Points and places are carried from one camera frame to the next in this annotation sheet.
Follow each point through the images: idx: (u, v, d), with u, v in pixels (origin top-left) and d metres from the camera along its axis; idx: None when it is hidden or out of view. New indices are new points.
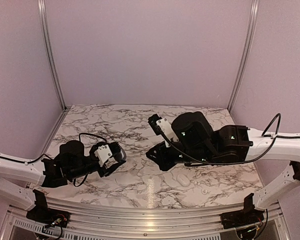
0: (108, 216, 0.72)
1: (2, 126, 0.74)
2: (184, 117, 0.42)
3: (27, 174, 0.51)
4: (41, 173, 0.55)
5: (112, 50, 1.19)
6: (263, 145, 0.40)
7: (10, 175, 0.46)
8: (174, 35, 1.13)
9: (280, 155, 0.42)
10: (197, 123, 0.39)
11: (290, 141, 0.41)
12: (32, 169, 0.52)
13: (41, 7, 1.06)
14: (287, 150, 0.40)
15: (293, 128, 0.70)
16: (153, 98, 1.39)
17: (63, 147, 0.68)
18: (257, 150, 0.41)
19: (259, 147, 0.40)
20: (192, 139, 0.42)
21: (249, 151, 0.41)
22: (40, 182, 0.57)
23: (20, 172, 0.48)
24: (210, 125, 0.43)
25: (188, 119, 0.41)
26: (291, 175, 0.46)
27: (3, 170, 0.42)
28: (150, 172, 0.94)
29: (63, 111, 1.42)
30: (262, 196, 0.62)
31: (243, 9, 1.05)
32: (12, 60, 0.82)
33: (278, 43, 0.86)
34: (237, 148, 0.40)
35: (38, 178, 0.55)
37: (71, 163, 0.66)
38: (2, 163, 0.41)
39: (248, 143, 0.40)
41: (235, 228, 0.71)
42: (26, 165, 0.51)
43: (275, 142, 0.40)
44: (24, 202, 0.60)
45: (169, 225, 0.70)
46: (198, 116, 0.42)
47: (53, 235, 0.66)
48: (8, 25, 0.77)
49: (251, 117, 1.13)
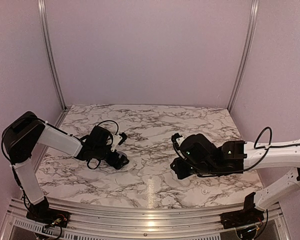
0: (109, 216, 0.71)
1: (2, 126, 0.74)
2: (190, 138, 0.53)
3: (69, 142, 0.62)
4: (78, 142, 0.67)
5: (112, 50, 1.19)
6: (258, 156, 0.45)
7: (57, 142, 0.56)
8: (174, 35, 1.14)
9: (279, 163, 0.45)
10: (197, 144, 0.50)
11: (284, 149, 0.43)
12: (72, 138, 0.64)
13: (41, 7, 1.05)
14: (283, 157, 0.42)
15: (293, 128, 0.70)
16: (153, 98, 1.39)
17: (96, 129, 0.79)
18: (252, 161, 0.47)
19: (253, 158, 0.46)
20: (197, 156, 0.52)
21: (245, 162, 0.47)
22: (76, 153, 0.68)
23: (63, 141, 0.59)
24: (210, 143, 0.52)
25: (191, 140, 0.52)
26: (294, 177, 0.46)
27: (52, 136, 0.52)
28: (150, 172, 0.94)
29: (63, 111, 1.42)
30: (263, 195, 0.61)
31: (243, 9, 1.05)
32: (12, 60, 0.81)
33: (278, 43, 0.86)
34: (234, 161, 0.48)
35: (77, 147, 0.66)
37: (99, 140, 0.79)
38: (51, 129, 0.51)
39: (241, 156, 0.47)
41: (235, 228, 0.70)
42: (69, 135, 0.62)
43: (268, 152, 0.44)
44: (34, 194, 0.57)
45: (169, 225, 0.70)
46: (199, 137, 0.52)
47: (53, 235, 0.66)
48: (7, 24, 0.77)
49: (251, 117, 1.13)
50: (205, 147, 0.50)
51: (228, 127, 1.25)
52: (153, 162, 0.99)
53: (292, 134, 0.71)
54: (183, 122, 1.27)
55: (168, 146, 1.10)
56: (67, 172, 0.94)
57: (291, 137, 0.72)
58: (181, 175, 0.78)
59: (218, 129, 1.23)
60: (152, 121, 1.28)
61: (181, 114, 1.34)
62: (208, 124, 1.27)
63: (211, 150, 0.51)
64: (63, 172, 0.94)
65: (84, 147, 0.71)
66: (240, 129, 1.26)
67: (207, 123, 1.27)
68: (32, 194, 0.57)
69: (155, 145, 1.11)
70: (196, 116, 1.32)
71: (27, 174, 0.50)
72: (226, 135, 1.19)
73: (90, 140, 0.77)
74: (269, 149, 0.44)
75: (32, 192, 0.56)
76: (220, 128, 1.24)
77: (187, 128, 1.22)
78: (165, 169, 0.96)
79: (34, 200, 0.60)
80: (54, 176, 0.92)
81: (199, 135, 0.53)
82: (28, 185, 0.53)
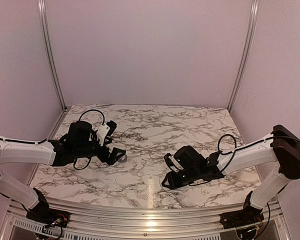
0: (109, 216, 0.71)
1: (2, 126, 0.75)
2: (179, 149, 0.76)
3: (40, 152, 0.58)
4: (51, 149, 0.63)
5: (112, 50, 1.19)
6: (227, 160, 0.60)
7: (27, 155, 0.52)
8: (174, 34, 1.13)
9: (253, 161, 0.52)
10: (184, 153, 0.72)
11: (248, 149, 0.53)
12: (42, 147, 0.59)
13: (41, 7, 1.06)
14: (253, 155, 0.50)
15: (293, 128, 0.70)
16: (153, 98, 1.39)
17: (73, 126, 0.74)
18: (224, 164, 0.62)
19: (223, 162, 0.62)
20: (186, 162, 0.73)
21: (220, 166, 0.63)
22: (51, 160, 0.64)
23: (32, 153, 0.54)
24: (196, 154, 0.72)
25: (179, 149, 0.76)
26: (277, 169, 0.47)
27: (18, 152, 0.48)
28: (150, 172, 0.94)
29: (63, 111, 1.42)
30: (256, 193, 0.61)
31: (243, 9, 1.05)
32: (12, 60, 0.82)
33: (278, 43, 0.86)
34: (213, 169, 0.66)
35: (50, 155, 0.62)
37: (79, 139, 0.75)
38: (14, 146, 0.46)
39: (215, 163, 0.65)
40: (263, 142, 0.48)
41: (235, 228, 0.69)
42: (36, 145, 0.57)
43: (236, 154, 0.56)
44: (29, 198, 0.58)
45: (169, 225, 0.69)
46: (187, 148, 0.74)
47: (53, 235, 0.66)
48: (7, 24, 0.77)
49: (251, 117, 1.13)
50: (190, 155, 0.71)
51: (229, 127, 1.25)
52: (153, 162, 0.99)
53: None
54: (183, 122, 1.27)
55: (168, 146, 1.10)
56: (67, 172, 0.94)
57: None
58: (175, 185, 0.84)
59: (218, 129, 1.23)
60: (152, 121, 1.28)
61: (181, 114, 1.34)
62: (208, 124, 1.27)
63: (195, 159, 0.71)
64: (63, 172, 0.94)
65: (63, 150, 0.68)
66: (241, 128, 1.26)
67: (207, 123, 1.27)
68: (27, 198, 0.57)
69: (155, 145, 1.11)
70: (196, 116, 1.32)
71: (13, 185, 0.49)
72: (226, 135, 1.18)
73: (68, 141, 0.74)
74: (236, 152, 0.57)
75: (27, 196, 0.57)
76: (220, 128, 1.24)
77: (187, 128, 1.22)
78: (165, 169, 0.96)
79: (27, 205, 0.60)
80: (54, 176, 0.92)
81: (187, 146, 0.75)
82: (20, 193, 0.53)
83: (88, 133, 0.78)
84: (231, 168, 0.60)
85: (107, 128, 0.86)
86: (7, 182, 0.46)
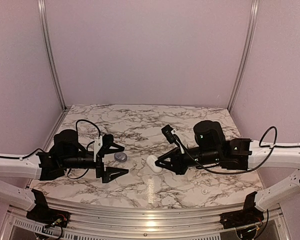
0: (109, 216, 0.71)
1: (2, 126, 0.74)
2: (204, 124, 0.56)
3: (24, 168, 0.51)
4: (36, 166, 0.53)
5: (112, 49, 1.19)
6: (261, 154, 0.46)
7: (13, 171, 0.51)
8: (174, 34, 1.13)
9: (279, 163, 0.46)
10: (213, 130, 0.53)
11: (289, 149, 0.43)
12: (27, 163, 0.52)
13: (41, 7, 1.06)
14: (288, 159, 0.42)
15: (293, 128, 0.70)
16: (153, 98, 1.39)
17: (57, 137, 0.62)
18: (256, 159, 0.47)
19: (258, 156, 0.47)
20: (209, 141, 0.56)
21: (250, 160, 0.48)
22: (37, 175, 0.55)
23: (16, 169, 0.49)
24: (223, 134, 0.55)
25: (206, 126, 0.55)
26: (297, 179, 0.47)
27: (2, 168, 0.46)
28: (150, 172, 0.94)
29: (63, 111, 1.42)
30: (265, 195, 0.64)
31: (243, 9, 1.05)
32: (12, 62, 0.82)
33: (278, 44, 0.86)
34: (239, 157, 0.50)
35: (36, 171, 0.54)
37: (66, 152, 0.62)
38: None
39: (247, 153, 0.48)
40: None
41: (235, 228, 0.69)
42: (20, 160, 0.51)
43: (273, 151, 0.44)
44: (25, 202, 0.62)
45: (169, 225, 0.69)
46: (215, 125, 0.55)
47: (53, 235, 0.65)
48: (6, 25, 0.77)
49: (251, 117, 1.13)
50: (219, 134, 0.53)
51: (228, 127, 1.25)
52: None
53: (291, 135, 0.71)
54: (183, 122, 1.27)
55: (168, 146, 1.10)
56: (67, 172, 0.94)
57: (291, 137, 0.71)
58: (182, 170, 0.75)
59: None
60: (152, 120, 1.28)
61: (181, 114, 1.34)
62: None
63: (222, 140, 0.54)
64: None
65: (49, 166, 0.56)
66: (241, 128, 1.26)
67: None
68: (22, 203, 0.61)
69: (155, 145, 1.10)
70: (197, 116, 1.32)
71: (6, 193, 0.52)
72: (226, 135, 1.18)
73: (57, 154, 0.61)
74: (274, 149, 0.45)
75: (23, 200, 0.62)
76: None
77: (187, 128, 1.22)
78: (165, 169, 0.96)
79: (24, 207, 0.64)
80: None
81: (216, 124, 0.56)
82: (15, 199, 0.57)
83: (76, 148, 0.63)
84: (256, 164, 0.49)
85: (100, 144, 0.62)
86: None
